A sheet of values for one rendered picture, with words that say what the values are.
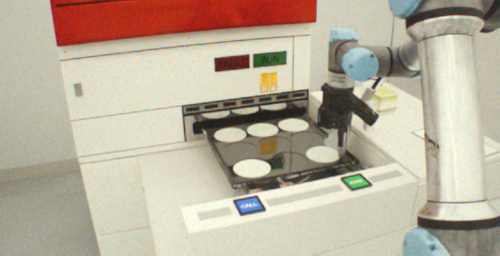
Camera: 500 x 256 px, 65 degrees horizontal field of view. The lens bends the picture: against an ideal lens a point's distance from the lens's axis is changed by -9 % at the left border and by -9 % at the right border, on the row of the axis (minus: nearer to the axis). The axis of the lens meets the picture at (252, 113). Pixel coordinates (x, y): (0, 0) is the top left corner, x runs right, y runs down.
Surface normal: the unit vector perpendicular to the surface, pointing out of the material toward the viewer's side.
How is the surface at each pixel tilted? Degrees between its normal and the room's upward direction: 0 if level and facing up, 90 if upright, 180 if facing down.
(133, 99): 90
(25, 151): 90
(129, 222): 90
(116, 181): 90
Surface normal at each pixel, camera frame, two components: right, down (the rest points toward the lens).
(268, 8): 0.32, 0.36
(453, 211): -0.40, -0.75
